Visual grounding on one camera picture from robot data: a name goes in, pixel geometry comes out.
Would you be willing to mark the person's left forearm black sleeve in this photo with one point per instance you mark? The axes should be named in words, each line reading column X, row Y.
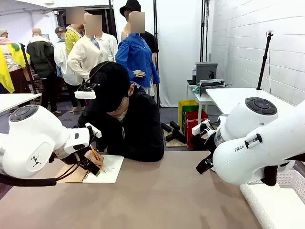
column 138, row 152

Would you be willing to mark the mannequin in yellow garment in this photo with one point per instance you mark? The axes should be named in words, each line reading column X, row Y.
column 7, row 71

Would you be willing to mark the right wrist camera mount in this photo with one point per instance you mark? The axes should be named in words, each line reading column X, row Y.
column 201, row 125

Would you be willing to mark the mannequin in dark green puffer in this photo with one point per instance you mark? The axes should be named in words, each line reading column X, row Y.
column 41, row 59

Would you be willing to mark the wooden board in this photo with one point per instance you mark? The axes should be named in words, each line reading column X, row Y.
column 174, row 144

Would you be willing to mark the small white side table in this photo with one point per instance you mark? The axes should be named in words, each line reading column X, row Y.
column 201, row 99

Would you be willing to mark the grey box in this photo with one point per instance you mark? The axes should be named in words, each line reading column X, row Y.
column 206, row 71

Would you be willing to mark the tall black tripod with camera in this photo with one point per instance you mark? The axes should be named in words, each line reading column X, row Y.
column 264, row 59

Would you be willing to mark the black vertical pole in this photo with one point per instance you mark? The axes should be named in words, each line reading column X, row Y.
column 156, row 23

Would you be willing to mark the mannequin in blue shirt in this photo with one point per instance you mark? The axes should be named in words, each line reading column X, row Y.
column 135, row 55

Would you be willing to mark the mannequin in cream cardigan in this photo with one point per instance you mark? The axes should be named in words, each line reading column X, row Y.
column 85, row 52

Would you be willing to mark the white head-mounted camera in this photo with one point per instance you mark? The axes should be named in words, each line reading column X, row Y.
column 85, row 95

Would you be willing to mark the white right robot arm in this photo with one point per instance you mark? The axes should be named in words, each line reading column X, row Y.
column 262, row 143

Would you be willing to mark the seated person black hoodie torso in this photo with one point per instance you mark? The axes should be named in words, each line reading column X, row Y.
column 143, row 119

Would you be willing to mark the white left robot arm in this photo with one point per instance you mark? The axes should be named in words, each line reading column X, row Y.
column 31, row 133

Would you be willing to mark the bare beige mannequin torso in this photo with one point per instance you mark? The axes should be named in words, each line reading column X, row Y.
column 125, row 31

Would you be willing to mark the mannequin in yellow shirt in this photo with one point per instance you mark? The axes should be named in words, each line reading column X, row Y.
column 70, row 40

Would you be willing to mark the black slanted pole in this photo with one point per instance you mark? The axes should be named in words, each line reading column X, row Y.
column 110, row 14

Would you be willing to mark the mannequin in black t-shirt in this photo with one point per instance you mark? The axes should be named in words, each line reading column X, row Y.
column 150, row 41

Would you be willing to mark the black bucket hat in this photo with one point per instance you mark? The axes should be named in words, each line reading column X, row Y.
column 129, row 7

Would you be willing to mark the mannequin in white shirt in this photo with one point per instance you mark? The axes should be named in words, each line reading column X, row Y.
column 110, row 47

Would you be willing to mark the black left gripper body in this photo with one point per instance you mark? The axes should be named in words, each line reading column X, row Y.
column 68, row 159

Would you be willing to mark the teal cloth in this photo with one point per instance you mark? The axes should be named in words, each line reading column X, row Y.
column 196, row 89

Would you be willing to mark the capped mannequin in white jacket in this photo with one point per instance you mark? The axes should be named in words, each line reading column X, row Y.
column 60, row 57

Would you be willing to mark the white perforated plastic basket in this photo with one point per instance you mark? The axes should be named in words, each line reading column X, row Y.
column 252, row 202

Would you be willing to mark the large white table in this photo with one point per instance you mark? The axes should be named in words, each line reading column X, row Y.
column 228, row 97

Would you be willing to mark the spiral notebook brown cover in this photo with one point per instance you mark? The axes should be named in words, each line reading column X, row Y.
column 112, row 169

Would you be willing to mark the green bag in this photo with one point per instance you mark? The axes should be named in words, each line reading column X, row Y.
column 190, row 108

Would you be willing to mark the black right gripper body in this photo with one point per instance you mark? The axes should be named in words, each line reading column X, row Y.
column 202, row 143

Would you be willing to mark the black cap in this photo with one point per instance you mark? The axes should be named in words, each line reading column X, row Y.
column 109, row 86

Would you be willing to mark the person's right forearm black sleeve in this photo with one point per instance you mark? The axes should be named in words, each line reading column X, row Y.
column 102, row 145

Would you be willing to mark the black wooden blocks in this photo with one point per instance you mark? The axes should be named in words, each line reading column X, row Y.
column 176, row 132

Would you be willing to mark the orange pencil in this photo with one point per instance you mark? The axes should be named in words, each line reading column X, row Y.
column 97, row 156

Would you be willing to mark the white paper stack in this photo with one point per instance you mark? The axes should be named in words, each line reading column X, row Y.
column 286, row 210

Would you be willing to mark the person's right hand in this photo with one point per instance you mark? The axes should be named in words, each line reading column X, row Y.
column 94, row 157

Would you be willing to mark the grey tray with items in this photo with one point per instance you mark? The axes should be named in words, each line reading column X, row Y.
column 209, row 87

